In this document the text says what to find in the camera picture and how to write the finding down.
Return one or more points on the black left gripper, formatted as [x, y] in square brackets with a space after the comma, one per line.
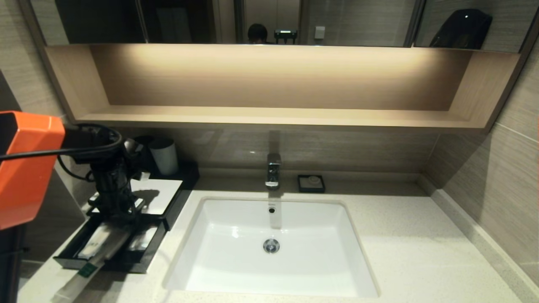
[113, 189]

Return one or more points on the grey plastic cup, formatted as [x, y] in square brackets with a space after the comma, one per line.
[165, 159]

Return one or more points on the small item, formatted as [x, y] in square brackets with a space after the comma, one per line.
[105, 254]

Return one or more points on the black tray with white packets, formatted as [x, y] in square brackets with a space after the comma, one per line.
[143, 261]

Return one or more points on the black and orange left arm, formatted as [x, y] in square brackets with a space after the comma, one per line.
[29, 168]

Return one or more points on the white square plate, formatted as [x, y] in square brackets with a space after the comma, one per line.
[162, 193]

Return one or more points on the black amenity box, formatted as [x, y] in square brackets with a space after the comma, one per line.
[181, 189]

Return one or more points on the black tumbler cup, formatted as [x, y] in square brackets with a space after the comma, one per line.
[148, 153]

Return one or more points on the small white wrapped packet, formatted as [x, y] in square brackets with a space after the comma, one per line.
[145, 242]

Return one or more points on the white ceramic sink basin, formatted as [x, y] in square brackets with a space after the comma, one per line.
[236, 261]

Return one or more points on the chrome sink faucet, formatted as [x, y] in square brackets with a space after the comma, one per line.
[273, 168]

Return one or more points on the chrome sink drain stopper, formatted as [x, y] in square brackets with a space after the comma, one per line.
[271, 246]

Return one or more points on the black square soap dish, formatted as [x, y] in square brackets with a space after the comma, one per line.
[302, 186]

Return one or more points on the round white soap bar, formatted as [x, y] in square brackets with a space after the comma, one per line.
[313, 181]

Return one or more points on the wooden wall shelf niche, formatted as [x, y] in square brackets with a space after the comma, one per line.
[273, 118]

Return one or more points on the wall mirror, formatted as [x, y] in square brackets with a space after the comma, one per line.
[358, 21]

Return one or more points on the black glossy wall dispenser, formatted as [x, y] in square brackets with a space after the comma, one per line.
[460, 30]

